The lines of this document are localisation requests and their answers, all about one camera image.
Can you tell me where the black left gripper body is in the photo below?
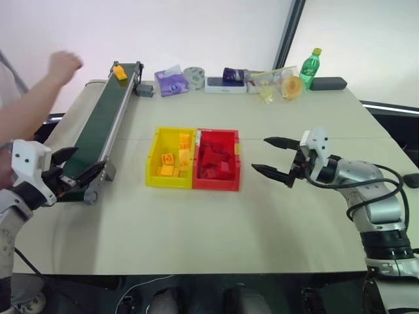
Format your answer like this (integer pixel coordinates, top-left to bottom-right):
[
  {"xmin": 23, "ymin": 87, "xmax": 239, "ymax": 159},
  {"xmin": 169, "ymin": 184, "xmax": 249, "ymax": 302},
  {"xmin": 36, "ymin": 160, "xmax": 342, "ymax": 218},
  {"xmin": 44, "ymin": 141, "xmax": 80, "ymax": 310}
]
[{"xmin": 41, "ymin": 164, "xmax": 79, "ymax": 200}]

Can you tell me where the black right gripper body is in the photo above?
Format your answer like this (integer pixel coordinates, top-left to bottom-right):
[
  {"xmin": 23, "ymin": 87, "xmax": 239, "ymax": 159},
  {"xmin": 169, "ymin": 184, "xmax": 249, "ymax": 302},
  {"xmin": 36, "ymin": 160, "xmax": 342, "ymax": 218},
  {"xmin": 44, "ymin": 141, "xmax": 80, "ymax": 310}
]
[{"xmin": 287, "ymin": 147, "xmax": 316, "ymax": 190}]

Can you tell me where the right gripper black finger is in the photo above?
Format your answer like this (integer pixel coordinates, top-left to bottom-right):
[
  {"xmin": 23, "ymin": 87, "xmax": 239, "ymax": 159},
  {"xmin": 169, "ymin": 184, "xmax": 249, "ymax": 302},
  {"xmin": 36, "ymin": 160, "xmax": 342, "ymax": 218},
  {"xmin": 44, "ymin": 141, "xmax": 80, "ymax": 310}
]
[
  {"xmin": 251, "ymin": 162, "xmax": 292, "ymax": 188},
  {"xmin": 263, "ymin": 136, "xmax": 301, "ymax": 152}
]

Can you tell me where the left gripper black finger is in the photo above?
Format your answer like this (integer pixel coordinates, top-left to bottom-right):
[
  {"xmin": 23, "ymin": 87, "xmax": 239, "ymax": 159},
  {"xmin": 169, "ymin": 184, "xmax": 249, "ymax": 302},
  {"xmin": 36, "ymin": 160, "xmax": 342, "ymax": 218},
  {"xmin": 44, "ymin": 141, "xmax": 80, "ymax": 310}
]
[
  {"xmin": 75, "ymin": 160, "xmax": 107, "ymax": 189},
  {"xmin": 50, "ymin": 147, "xmax": 79, "ymax": 169}
]

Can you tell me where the person's bare hand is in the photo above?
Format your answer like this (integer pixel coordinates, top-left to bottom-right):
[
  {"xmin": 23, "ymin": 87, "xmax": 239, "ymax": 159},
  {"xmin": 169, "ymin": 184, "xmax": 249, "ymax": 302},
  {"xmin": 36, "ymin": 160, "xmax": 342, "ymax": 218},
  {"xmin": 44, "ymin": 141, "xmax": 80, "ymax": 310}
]
[{"xmin": 48, "ymin": 50, "xmax": 83, "ymax": 79}]

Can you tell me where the red plastic bin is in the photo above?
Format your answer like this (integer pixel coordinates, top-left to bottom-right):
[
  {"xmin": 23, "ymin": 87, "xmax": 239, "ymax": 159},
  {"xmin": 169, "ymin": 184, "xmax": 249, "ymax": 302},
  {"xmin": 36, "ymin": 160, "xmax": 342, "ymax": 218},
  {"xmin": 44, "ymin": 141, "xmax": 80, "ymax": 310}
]
[{"xmin": 192, "ymin": 128, "xmax": 242, "ymax": 192}]

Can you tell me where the black furniture piece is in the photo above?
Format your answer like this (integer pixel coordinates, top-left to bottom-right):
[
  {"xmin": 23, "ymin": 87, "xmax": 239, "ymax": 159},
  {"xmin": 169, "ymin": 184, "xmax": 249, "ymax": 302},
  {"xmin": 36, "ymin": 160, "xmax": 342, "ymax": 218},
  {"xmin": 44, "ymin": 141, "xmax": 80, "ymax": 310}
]
[{"xmin": 32, "ymin": 112, "xmax": 66, "ymax": 142}]

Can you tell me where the red toy block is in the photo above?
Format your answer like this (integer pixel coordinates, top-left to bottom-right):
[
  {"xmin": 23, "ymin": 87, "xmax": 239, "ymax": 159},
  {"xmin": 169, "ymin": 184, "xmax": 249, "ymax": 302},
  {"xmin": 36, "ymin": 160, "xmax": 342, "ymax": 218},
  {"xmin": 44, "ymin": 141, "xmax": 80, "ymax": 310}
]
[
  {"xmin": 198, "ymin": 145, "xmax": 219, "ymax": 167},
  {"xmin": 214, "ymin": 145, "xmax": 233, "ymax": 163},
  {"xmin": 196, "ymin": 165, "xmax": 217, "ymax": 180},
  {"xmin": 218, "ymin": 160, "xmax": 235, "ymax": 180}
]

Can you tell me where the yellowish tape roll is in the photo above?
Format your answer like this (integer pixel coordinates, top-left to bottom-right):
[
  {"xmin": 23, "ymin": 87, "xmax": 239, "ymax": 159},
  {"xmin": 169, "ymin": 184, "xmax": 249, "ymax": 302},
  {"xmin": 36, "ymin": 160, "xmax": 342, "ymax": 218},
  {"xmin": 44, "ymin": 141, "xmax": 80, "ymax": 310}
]
[{"xmin": 280, "ymin": 75, "xmax": 304, "ymax": 101}]

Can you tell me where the clear plastic bag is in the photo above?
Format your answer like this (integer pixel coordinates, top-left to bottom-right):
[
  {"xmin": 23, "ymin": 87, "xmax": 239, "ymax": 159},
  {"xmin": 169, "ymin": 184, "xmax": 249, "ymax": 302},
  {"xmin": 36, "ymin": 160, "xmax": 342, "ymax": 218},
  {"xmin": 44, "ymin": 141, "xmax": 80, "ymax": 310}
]
[{"xmin": 247, "ymin": 65, "xmax": 299, "ymax": 105}]

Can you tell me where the yellow plastic bin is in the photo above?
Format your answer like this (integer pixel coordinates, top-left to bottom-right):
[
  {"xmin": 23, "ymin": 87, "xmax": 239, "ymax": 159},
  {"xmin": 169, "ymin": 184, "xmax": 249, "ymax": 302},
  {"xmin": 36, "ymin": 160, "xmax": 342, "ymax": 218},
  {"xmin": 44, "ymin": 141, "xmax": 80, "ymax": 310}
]
[{"xmin": 145, "ymin": 126, "xmax": 198, "ymax": 190}]

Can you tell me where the black oblong case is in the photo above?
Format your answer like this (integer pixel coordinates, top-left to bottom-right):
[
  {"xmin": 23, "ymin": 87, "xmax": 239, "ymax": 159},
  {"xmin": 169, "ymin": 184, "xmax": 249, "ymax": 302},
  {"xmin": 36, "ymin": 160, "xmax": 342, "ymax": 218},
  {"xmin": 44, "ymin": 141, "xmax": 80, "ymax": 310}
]
[{"xmin": 309, "ymin": 77, "xmax": 348, "ymax": 92}]

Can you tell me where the green plastic bottle yellow cap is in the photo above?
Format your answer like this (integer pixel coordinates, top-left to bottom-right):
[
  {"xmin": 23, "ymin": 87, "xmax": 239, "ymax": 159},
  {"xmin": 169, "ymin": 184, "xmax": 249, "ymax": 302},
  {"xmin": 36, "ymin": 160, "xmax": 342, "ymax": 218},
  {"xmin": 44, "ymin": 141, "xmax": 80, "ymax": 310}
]
[{"xmin": 299, "ymin": 48, "xmax": 323, "ymax": 90}]

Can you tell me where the white flat box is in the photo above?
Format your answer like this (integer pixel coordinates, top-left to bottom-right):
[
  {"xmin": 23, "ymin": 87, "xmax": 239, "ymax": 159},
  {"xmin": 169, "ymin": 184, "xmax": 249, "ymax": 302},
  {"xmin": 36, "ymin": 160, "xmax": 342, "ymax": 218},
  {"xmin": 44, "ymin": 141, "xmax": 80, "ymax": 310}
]
[{"xmin": 204, "ymin": 77, "xmax": 247, "ymax": 95}]

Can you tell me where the purple foil bag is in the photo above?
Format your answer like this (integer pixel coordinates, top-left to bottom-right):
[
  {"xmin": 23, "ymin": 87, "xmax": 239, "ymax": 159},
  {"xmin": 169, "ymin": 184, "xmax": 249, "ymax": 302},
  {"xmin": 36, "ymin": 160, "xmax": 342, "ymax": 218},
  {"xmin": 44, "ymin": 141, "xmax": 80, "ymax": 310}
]
[{"xmin": 223, "ymin": 67, "xmax": 251, "ymax": 82}]

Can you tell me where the black side desk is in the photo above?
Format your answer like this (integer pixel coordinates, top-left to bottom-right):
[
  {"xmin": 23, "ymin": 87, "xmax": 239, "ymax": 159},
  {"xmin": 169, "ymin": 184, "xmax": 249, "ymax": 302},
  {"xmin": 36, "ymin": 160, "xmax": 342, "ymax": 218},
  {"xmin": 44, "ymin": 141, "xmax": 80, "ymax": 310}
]
[{"xmin": 358, "ymin": 97, "xmax": 419, "ymax": 164}]

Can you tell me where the person's grey trouser leg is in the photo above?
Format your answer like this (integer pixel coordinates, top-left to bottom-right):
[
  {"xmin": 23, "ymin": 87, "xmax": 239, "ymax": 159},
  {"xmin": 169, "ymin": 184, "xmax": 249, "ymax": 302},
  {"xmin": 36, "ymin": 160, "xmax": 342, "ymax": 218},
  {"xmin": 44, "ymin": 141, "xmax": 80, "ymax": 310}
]
[{"xmin": 11, "ymin": 273, "xmax": 45, "ymax": 307}]

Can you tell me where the grey tape roll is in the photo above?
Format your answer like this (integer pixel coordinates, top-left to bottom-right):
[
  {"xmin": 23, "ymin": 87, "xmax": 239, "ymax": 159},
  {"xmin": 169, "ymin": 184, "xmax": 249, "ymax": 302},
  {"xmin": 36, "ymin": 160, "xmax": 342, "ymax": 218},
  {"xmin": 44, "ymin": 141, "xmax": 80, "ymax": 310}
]
[{"xmin": 183, "ymin": 67, "xmax": 207, "ymax": 91}]

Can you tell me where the purple tissue pack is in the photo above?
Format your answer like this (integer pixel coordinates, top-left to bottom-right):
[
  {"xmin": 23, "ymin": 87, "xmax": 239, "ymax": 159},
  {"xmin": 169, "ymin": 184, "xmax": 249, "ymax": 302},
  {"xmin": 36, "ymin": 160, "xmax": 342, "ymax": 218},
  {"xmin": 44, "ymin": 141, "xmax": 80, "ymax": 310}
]
[{"xmin": 153, "ymin": 64, "xmax": 190, "ymax": 97}]

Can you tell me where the white sneaker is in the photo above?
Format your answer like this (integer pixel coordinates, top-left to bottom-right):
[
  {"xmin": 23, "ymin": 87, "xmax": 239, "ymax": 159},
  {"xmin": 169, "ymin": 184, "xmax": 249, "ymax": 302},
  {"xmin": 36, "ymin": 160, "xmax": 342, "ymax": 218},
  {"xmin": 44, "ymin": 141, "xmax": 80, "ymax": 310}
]
[{"xmin": 11, "ymin": 292, "xmax": 46, "ymax": 314}]

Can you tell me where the dark rounded shape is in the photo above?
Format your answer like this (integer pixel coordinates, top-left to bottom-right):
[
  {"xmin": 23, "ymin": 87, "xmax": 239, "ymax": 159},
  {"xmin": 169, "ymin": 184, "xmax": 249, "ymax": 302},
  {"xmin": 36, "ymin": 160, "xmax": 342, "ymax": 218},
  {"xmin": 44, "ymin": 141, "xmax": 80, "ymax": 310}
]
[{"xmin": 149, "ymin": 287, "xmax": 184, "ymax": 314}]

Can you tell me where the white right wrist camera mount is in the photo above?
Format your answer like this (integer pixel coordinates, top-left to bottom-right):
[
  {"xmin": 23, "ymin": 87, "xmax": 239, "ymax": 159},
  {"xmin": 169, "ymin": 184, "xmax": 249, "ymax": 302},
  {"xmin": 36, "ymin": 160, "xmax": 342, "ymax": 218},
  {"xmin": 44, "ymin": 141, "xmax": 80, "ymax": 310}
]
[{"xmin": 299, "ymin": 126, "xmax": 330, "ymax": 183}]

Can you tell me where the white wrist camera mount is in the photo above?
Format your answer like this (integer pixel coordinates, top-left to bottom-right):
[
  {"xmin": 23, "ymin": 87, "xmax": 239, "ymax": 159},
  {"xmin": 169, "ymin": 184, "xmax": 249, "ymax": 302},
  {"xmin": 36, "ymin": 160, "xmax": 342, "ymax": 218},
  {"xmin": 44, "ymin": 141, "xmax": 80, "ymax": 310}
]
[
  {"xmin": 11, "ymin": 139, "xmax": 58, "ymax": 207},
  {"xmin": 299, "ymin": 126, "xmax": 330, "ymax": 183}
]

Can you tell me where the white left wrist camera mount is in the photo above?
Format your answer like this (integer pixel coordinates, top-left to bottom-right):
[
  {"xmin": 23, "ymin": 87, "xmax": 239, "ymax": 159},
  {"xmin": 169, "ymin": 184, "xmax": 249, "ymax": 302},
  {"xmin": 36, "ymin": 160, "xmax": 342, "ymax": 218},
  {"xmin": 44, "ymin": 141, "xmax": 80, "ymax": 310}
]
[{"xmin": 11, "ymin": 139, "xmax": 58, "ymax": 207}]

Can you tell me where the green conveyor belt silver frame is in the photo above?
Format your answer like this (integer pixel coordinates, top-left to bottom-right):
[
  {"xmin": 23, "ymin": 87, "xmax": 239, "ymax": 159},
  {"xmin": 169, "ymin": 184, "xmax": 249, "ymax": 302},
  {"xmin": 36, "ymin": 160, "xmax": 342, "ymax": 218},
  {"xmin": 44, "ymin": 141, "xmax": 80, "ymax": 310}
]
[{"xmin": 58, "ymin": 60, "xmax": 145, "ymax": 206}]

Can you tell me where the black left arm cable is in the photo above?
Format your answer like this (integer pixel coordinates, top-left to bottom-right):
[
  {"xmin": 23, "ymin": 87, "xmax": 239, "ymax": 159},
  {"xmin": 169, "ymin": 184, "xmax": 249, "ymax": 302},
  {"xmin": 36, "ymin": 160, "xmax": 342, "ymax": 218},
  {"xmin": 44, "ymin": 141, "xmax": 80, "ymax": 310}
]
[{"xmin": 12, "ymin": 247, "xmax": 43, "ymax": 277}]

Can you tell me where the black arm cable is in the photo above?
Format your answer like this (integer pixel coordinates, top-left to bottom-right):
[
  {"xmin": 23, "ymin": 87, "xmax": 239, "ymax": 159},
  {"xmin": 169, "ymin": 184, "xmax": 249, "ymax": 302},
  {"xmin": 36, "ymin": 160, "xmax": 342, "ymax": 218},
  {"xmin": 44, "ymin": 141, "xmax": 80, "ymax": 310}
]
[
  {"xmin": 12, "ymin": 247, "xmax": 43, "ymax": 277},
  {"xmin": 307, "ymin": 163, "xmax": 412, "ymax": 226}
]

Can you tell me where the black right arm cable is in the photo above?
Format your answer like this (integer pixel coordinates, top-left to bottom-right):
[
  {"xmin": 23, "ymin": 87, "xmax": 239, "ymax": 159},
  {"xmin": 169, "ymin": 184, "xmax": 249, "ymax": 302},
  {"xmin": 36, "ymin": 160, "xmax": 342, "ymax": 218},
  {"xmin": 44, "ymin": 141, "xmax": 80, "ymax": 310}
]
[{"xmin": 307, "ymin": 163, "xmax": 412, "ymax": 226}]

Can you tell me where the dark window frame post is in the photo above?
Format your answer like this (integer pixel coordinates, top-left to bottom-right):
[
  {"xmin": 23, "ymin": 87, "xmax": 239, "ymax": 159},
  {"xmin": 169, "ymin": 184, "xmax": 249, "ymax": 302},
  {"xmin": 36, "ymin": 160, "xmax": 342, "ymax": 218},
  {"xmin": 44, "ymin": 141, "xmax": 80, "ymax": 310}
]
[{"xmin": 271, "ymin": 0, "xmax": 307, "ymax": 71}]

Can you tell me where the thin white cable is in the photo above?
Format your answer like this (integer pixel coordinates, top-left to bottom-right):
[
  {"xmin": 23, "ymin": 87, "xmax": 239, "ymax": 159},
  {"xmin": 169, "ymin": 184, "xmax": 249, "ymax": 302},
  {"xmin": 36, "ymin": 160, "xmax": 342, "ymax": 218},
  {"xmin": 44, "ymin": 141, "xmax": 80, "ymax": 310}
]
[{"xmin": 118, "ymin": 274, "xmax": 174, "ymax": 314}]

